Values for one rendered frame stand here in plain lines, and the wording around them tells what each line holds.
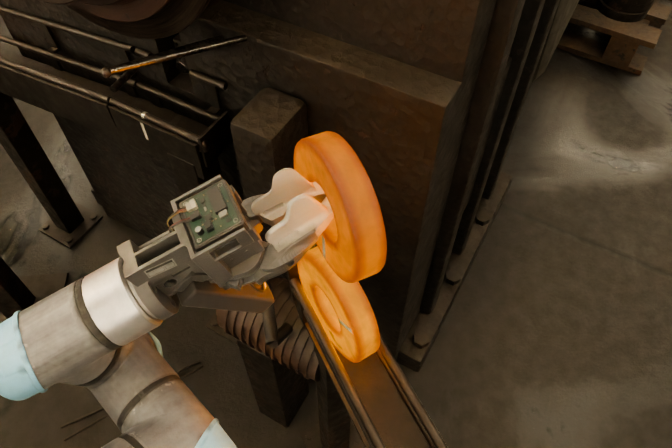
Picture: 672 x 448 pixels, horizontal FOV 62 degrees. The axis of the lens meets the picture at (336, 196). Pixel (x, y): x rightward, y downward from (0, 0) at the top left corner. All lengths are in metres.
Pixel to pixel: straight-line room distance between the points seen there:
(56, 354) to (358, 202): 0.30
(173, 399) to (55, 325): 0.14
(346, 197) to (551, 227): 1.33
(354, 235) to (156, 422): 0.26
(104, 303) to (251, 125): 0.37
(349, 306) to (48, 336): 0.31
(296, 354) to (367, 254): 0.44
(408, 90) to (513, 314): 0.96
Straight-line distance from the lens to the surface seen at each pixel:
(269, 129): 0.81
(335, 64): 0.79
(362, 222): 0.50
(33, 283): 1.77
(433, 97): 0.75
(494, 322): 1.57
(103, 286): 0.55
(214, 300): 0.57
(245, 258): 0.54
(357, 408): 0.70
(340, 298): 0.66
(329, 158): 0.51
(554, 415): 1.52
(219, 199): 0.51
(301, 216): 0.53
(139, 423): 0.62
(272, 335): 0.89
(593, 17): 2.40
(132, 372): 0.63
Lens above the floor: 1.36
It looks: 51 degrees down
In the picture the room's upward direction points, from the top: straight up
